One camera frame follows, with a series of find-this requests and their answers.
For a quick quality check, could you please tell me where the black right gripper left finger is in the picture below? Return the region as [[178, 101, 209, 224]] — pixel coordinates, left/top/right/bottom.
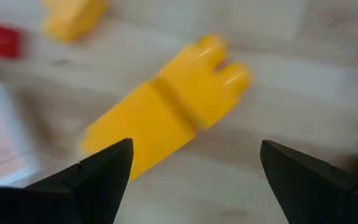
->
[[0, 139, 134, 224]]

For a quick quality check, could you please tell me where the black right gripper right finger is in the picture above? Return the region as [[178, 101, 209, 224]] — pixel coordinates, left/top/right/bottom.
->
[[260, 139, 358, 224]]

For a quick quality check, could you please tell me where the large yellow toy block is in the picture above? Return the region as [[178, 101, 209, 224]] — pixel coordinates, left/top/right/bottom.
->
[[79, 33, 253, 181]]

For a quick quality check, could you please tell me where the small yellow toy block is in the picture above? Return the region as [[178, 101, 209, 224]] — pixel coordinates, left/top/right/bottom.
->
[[40, 0, 110, 43]]

